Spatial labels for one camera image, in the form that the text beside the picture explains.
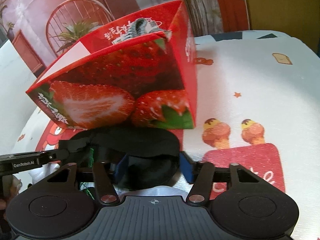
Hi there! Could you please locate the grey knitted cloth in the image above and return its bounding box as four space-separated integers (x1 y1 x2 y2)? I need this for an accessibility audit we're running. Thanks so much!
112 18 172 44

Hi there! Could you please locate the person's left hand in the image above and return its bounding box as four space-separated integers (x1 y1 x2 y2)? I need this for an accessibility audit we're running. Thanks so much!
1 175 22 220

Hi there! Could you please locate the printed room scene backdrop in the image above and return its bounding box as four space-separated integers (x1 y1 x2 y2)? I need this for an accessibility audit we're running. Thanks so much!
1 0 249 76

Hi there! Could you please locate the red strawberry cardboard box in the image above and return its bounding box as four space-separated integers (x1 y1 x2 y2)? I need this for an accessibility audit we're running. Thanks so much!
27 0 197 129

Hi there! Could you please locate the cartoon bear table mat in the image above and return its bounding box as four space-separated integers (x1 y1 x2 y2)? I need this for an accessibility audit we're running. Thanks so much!
11 29 320 240

